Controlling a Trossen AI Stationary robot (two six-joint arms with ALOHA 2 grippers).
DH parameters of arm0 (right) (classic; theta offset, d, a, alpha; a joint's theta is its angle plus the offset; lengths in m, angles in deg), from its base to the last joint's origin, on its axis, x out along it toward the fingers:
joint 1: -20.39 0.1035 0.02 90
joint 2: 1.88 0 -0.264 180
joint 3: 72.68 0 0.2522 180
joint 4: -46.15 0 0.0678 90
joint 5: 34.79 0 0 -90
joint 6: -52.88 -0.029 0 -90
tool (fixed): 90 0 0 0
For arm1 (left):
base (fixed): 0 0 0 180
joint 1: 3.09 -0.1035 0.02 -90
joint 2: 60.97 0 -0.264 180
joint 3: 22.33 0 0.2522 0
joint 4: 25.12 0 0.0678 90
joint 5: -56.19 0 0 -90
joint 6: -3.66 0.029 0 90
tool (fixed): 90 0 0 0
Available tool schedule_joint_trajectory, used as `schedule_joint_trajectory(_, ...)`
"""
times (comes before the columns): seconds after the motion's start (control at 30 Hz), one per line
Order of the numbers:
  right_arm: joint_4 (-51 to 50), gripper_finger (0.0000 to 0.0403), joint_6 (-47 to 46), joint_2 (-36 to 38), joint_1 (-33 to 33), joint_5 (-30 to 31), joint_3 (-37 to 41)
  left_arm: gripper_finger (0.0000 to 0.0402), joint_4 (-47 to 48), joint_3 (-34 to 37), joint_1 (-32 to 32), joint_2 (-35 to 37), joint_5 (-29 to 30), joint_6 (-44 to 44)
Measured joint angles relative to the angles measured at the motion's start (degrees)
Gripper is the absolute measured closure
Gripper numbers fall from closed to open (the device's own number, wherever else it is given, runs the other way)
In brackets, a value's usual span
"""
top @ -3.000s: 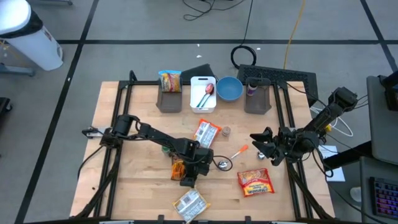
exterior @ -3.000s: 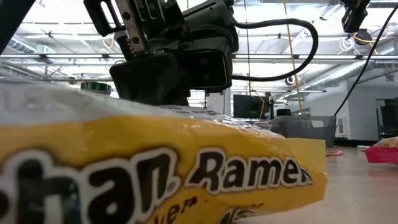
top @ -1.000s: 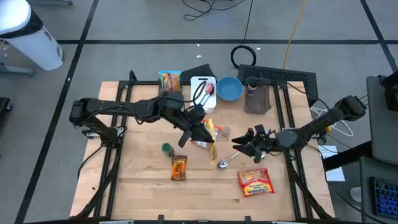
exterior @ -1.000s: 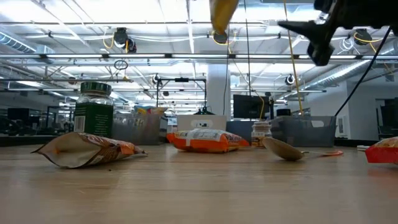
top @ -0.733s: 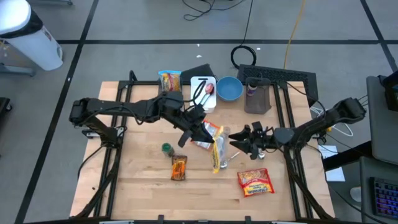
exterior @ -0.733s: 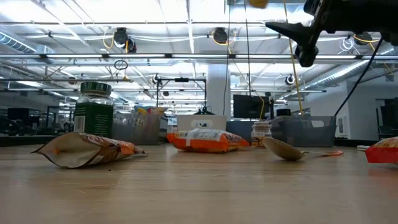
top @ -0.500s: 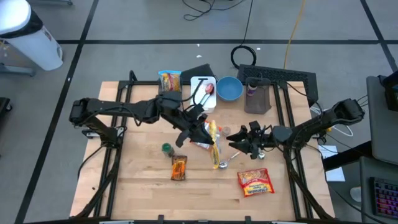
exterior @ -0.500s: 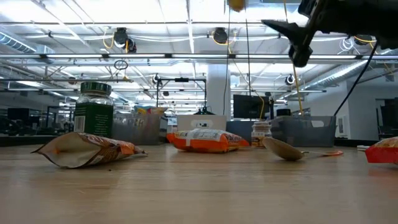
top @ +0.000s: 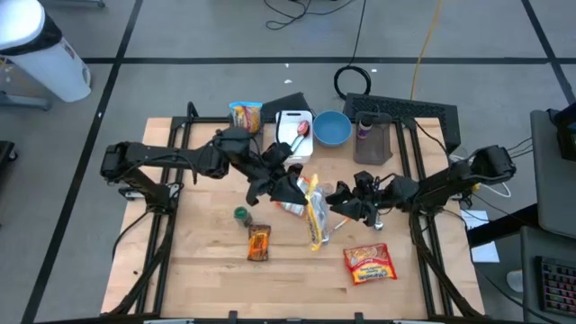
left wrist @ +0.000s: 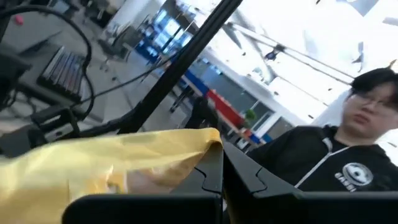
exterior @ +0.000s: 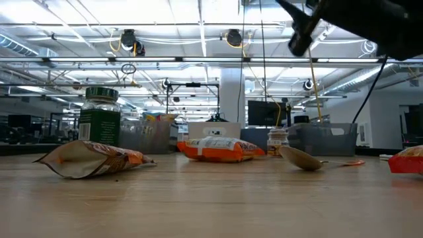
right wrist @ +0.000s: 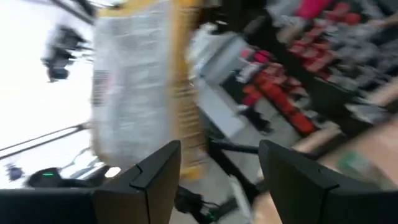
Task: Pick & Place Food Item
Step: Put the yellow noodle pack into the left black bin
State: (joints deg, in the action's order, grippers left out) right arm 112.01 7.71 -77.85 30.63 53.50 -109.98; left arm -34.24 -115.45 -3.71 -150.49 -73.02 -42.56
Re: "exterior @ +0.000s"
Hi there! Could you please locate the blue-edged yellow ramen packet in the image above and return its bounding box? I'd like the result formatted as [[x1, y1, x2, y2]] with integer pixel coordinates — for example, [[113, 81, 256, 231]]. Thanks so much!
[[141, 111, 180, 124]]

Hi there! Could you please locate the grey plastic bin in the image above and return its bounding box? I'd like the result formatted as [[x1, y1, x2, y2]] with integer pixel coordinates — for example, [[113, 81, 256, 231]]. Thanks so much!
[[286, 122, 358, 157], [118, 119, 180, 155]]

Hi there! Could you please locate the black desktop monitor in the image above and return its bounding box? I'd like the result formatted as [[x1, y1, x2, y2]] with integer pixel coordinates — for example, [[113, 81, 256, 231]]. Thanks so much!
[[399, 104, 423, 148]]

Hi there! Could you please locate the yellow cable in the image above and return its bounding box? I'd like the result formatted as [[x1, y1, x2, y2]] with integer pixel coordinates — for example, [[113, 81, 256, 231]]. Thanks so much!
[[307, 48, 323, 124]]

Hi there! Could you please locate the white plastic bin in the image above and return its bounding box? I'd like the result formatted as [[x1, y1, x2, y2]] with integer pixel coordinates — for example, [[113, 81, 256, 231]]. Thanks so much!
[[187, 121, 242, 141]]

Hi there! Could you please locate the orange ramen packet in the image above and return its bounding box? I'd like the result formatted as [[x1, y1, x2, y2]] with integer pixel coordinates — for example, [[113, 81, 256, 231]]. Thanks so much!
[[176, 136, 266, 163]]

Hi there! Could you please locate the blue bowl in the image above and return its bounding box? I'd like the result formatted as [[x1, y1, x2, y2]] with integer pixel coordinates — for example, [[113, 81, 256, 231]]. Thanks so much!
[[240, 128, 272, 151]]

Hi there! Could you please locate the green-lidded glass jar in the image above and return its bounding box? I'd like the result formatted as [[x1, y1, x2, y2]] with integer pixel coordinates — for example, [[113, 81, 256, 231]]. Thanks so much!
[[78, 86, 122, 147]]

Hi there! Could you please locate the black camera rig frame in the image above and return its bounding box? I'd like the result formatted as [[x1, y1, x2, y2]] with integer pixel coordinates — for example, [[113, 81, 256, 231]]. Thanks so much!
[[166, 82, 229, 123]]

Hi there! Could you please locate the black hanging cable ring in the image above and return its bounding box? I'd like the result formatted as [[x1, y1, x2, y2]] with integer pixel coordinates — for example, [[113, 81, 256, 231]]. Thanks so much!
[[120, 63, 137, 75]]

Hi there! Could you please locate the orange taco mix pouch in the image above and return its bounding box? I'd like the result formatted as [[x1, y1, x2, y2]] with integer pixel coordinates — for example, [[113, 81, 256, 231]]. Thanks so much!
[[32, 139, 158, 180]]

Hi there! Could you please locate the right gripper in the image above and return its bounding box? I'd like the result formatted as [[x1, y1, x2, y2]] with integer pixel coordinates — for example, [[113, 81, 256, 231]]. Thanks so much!
[[275, 0, 381, 57]]

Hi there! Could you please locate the white pillar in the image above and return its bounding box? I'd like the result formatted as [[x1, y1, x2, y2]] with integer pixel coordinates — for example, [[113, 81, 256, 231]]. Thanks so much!
[[219, 67, 246, 124]]

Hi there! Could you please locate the silver spoon with orange handle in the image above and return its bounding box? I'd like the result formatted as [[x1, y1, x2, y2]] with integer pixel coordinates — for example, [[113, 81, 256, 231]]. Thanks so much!
[[278, 144, 366, 172]]

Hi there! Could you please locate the small brown-lidded spice jar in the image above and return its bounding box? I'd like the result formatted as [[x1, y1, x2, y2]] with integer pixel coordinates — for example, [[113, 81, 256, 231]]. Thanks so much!
[[266, 127, 291, 157]]

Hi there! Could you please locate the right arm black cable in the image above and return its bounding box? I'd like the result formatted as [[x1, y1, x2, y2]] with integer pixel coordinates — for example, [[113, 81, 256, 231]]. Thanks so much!
[[351, 55, 388, 124]]

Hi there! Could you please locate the long ceiling light rail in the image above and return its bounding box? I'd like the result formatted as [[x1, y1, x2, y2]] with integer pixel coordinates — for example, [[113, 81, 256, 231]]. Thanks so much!
[[0, 56, 423, 64]]

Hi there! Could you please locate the red ramen packet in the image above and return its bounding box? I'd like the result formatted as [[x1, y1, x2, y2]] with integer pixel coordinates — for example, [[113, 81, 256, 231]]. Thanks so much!
[[387, 144, 423, 175]]

